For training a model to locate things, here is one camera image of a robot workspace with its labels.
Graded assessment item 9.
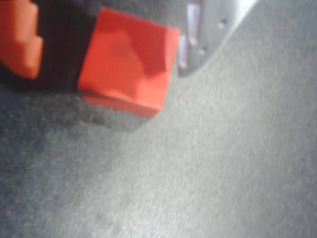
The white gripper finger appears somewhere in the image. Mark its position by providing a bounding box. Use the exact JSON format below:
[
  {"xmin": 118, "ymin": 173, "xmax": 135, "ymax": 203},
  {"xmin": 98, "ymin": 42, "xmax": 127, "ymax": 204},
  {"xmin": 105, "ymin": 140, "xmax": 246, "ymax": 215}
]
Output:
[{"xmin": 177, "ymin": 0, "xmax": 258, "ymax": 77}]

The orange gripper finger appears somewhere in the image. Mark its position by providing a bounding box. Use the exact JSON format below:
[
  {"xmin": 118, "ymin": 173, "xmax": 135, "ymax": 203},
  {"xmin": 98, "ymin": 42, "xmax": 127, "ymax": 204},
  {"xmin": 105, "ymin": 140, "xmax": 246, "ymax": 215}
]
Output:
[{"xmin": 0, "ymin": 0, "xmax": 44, "ymax": 80}]

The red cube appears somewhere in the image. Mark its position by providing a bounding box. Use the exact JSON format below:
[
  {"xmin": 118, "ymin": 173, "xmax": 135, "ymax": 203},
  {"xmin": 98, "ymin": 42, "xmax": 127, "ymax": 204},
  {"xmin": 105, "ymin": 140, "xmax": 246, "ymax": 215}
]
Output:
[{"xmin": 77, "ymin": 6, "xmax": 182, "ymax": 119}]

